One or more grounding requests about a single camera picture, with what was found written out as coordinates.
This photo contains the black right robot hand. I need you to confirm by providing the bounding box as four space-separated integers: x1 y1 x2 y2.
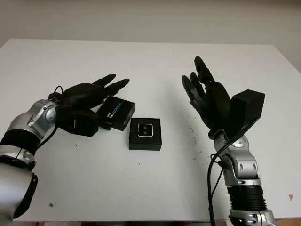
181 56 233 137

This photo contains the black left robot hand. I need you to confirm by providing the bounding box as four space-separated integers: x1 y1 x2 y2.
57 74 131 111

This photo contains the black printed box lid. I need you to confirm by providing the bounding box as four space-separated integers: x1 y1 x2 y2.
97 96 135 131

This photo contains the small silver camera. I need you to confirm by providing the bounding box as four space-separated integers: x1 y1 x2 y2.
137 122 155 137

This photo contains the black box base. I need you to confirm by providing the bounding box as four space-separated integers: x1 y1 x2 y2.
128 118 163 151

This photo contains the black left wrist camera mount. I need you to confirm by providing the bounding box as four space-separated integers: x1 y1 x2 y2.
55 108 99 137

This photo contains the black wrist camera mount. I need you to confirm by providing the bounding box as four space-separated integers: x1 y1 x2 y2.
55 108 99 137
231 89 266 139

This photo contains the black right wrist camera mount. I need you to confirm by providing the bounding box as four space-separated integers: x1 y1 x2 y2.
231 89 266 139

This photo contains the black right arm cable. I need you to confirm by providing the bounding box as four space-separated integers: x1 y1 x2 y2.
206 138 236 226

